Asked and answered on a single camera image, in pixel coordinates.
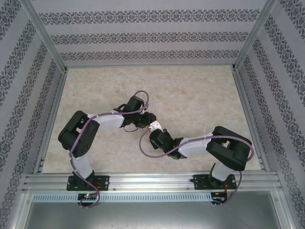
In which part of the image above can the grey metal sheet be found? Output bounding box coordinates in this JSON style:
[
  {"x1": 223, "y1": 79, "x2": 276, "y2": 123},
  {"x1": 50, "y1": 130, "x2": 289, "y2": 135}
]
[{"x1": 20, "y1": 192, "x2": 286, "y2": 229}]

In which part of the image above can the purple cable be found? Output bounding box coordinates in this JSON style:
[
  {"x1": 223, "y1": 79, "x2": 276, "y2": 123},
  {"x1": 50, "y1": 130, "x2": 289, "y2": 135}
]
[
  {"x1": 69, "y1": 90, "x2": 150, "y2": 209},
  {"x1": 139, "y1": 127, "x2": 254, "y2": 208}
]

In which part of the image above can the wide aluminium base rail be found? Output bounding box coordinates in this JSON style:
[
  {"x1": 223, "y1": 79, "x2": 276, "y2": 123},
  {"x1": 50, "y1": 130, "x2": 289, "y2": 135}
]
[{"x1": 22, "y1": 173, "x2": 283, "y2": 193}]

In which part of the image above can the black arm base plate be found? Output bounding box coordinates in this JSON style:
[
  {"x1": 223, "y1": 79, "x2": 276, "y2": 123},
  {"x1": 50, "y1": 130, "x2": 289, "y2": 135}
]
[
  {"x1": 67, "y1": 175, "x2": 111, "y2": 191},
  {"x1": 193, "y1": 174, "x2": 236, "y2": 191}
]

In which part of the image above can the slotted grey cable duct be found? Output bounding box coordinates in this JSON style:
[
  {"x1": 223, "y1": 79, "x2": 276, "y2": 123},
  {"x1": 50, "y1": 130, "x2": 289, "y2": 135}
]
[{"x1": 32, "y1": 192, "x2": 213, "y2": 203}]

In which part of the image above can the aluminium side rail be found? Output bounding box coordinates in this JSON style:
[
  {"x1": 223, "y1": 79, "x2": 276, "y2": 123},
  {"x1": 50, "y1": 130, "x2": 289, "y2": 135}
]
[
  {"x1": 32, "y1": 68, "x2": 70, "y2": 174},
  {"x1": 232, "y1": 66, "x2": 272, "y2": 172}
]

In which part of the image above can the aluminium frame post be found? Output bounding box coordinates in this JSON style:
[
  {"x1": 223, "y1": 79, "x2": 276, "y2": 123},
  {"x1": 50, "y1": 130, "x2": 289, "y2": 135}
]
[
  {"x1": 232, "y1": 0, "x2": 279, "y2": 72},
  {"x1": 20, "y1": 0, "x2": 69, "y2": 72},
  {"x1": 271, "y1": 188, "x2": 297, "y2": 229},
  {"x1": 9, "y1": 190, "x2": 33, "y2": 229}
]

